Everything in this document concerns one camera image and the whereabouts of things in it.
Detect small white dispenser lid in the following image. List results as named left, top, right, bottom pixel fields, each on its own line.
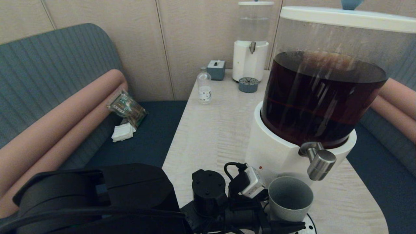
left=238, top=0, right=274, bottom=6

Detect clear plastic bottle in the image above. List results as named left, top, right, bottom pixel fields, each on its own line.
left=197, top=67, right=213, bottom=105

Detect dark blue seat cushion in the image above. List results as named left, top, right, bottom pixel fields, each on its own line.
left=86, top=101, right=189, bottom=169
left=346, top=123, right=416, bottom=234

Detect large silver dispenser tap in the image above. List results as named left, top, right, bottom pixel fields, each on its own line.
left=299, top=142, right=337, bottom=181

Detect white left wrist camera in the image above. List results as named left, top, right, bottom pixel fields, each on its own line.
left=240, top=166, right=266, bottom=199

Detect grey plastic cup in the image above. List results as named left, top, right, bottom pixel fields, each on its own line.
left=265, top=176, right=314, bottom=223

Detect green snack package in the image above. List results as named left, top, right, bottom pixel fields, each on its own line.
left=107, top=90, right=148, bottom=128

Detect small clear water dispenser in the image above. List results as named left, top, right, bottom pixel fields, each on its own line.
left=232, top=4, right=273, bottom=83

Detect grey ribbed sofa backrest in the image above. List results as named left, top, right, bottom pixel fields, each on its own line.
left=0, top=23, right=125, bottom=173
left=356, top=42, right=416, bottom=177

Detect large dark-tea drink dispenser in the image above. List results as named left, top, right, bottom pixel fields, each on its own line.
left=244, top=15, right=416, bottom=195

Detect small grey box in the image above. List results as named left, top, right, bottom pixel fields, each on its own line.
left=207, top=60, right=226, bottom=81

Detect small grey drip tray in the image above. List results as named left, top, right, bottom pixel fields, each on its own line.
left=238, top=77, right=259, bottom=93

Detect large white dispenser lid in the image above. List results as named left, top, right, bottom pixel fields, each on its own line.
left=279, top=0, right=416, bottom=33

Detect white paper napkins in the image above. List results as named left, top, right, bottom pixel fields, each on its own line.
left=111, top=123, right=136, bottom=142

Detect black left wrist camera cable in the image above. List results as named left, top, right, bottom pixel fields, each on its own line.
left=224, top=162, right=248, bottom=182

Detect pink bolster cushion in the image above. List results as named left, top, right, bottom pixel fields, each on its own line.
left=370, top=95, right=416, bottom=145
left=0, top=69, right=127, bottom=196
left=0, top=82, right=129, bottom=219
left=378, top=77, right=416, bottom=122

